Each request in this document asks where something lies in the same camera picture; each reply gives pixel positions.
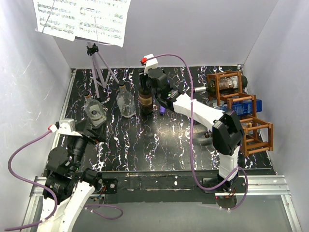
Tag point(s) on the brown wooden wine rack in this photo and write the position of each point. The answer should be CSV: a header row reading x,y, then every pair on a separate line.
x,y
226,91

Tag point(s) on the lilac music stand tripod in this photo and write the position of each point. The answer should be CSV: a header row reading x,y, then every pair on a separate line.
x,y
89,52

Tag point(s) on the purple toy microphone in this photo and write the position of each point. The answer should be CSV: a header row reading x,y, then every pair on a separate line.
x,y
162,110

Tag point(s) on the blue box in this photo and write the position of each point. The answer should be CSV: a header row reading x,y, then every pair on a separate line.
x,y
240,107

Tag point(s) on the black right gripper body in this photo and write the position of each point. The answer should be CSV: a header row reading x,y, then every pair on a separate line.
x,y
157,94

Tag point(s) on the clear bottle gold cap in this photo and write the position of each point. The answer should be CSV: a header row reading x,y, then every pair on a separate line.
x,y
208,134

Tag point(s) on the dark bottle brown label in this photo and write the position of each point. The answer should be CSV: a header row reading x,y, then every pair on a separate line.
x,y
145,95

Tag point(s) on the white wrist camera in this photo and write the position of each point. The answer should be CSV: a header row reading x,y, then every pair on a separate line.
x,y
149,62
67,127

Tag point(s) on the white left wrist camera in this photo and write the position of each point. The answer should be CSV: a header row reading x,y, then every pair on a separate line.
x,y
67,127

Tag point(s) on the clear plastic bottle blue label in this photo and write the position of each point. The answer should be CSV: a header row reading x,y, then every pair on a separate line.
x,y
125,101

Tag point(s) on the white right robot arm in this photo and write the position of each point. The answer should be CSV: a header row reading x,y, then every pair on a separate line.
x,y
225,127

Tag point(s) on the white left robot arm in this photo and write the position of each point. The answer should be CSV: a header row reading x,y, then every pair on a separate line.
x,y
71,188

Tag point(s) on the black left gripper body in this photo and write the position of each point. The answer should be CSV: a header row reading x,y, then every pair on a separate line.
x,y
77,145

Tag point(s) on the clear glass bottle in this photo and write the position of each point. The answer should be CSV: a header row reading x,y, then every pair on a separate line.
x,y
94,110

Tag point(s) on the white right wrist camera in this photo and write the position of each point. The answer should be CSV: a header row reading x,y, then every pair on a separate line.
x,y
149,62

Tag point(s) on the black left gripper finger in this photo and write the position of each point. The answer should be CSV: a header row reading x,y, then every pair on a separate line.
x,y
97,134
82,127

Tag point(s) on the white sheet music pages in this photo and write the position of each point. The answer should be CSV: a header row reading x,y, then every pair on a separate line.
x,y
102,21

